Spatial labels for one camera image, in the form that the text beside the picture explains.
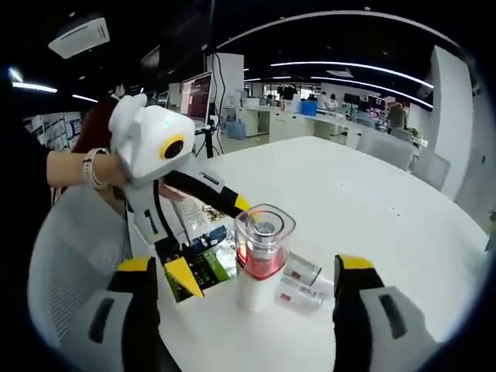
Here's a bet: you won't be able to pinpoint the white skincare tube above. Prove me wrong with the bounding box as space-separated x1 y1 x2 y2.
160 184 208 239

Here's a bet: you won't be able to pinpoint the blue plastic bag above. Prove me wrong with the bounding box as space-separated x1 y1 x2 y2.
226 119 248 140

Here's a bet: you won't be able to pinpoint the ceiling light strip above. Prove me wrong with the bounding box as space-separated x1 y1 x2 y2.
270 60 435 89
309 75 434 107

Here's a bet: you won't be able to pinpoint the ceiling air conditioner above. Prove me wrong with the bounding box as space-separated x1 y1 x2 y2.
47 15 112 60

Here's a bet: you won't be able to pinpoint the small clear-capped skincare bottle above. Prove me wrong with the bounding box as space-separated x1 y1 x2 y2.
274 276 335 314
284 250 323 288

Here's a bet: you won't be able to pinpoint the computer monitor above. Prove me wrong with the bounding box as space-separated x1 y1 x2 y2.
179 71 215 135

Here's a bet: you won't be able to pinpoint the white counter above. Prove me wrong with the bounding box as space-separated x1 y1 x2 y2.
243 105 388 145

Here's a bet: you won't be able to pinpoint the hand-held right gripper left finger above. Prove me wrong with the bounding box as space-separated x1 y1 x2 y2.
75 255 162 372

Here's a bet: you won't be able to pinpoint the green and black sachet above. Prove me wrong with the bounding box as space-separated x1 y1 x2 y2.
165 247 239 305

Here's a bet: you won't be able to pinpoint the white wristwatch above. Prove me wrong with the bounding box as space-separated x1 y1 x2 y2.
81 147 110 190

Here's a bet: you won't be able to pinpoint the wall posters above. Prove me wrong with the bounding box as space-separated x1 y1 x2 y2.
22 111 83 151

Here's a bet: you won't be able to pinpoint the black hanging cable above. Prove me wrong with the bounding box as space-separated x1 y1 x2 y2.
211 51 229 157

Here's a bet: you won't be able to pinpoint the white skincare bottle red collar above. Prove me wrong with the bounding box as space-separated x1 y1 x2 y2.
233 203 298 314

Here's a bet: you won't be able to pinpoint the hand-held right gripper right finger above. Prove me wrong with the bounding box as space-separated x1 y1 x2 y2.
332 253 439 372

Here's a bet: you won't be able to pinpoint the grey mesh office chair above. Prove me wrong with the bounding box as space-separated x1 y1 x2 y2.
26 185 156 350

